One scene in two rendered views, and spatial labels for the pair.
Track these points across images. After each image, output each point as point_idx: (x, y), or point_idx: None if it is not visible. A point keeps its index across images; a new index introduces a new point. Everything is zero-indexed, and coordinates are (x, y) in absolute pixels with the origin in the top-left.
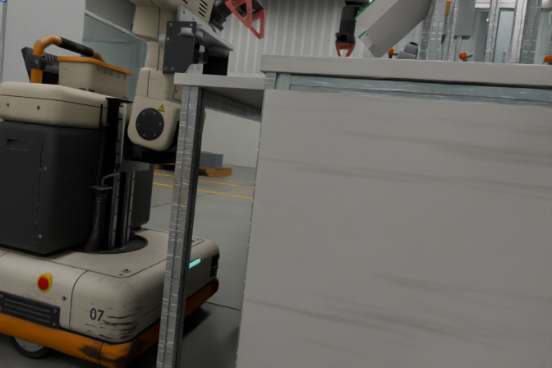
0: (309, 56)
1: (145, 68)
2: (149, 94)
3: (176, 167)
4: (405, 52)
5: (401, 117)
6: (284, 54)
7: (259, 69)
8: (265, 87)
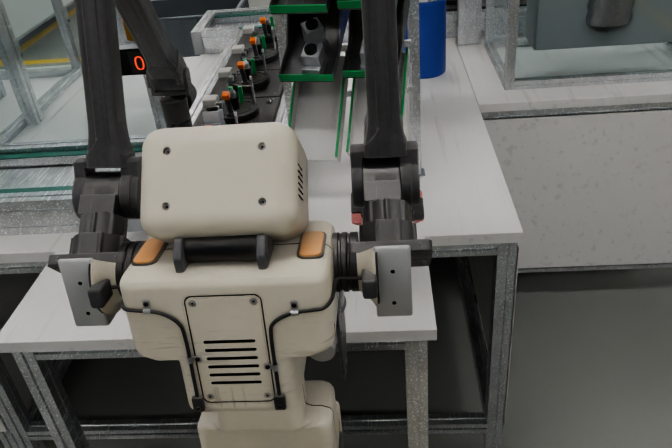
0: (516, 212)
1: (320, 416)
2: (336, 434)
3: (427, 406)
4: (220, 123)
5: None
6: (519, 221)
7: (522, 241)
8: (516, 249)
